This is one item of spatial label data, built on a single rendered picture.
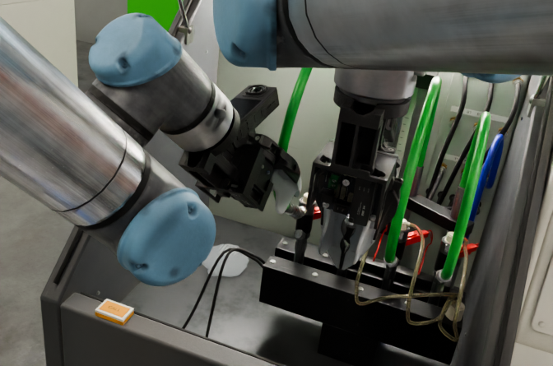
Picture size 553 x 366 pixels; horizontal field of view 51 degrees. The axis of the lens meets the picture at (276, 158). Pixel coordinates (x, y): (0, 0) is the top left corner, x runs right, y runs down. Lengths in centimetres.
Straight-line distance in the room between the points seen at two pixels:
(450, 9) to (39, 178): 27
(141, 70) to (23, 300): 206
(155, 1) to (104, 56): 331
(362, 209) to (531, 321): 51
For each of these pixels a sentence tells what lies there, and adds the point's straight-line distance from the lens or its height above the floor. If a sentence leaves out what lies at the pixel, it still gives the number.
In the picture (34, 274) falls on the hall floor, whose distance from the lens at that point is 265.
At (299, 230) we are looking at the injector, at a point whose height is 106.
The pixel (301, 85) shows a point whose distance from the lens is 76.
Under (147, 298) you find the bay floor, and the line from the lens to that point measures 117.
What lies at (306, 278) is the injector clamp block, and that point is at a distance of 100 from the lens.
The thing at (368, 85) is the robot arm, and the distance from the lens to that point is 51.
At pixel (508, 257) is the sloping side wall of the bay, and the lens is 90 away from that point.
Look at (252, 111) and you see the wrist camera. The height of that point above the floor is 133.
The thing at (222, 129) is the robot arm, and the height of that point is 134.
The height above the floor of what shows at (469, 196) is 124.
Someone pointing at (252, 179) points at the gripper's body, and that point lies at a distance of 66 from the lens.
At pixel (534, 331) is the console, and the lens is 101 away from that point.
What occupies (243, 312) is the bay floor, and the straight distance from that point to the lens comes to 115.
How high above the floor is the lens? 158
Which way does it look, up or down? 26 degrees down
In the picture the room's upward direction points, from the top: 7 degrees clockwise
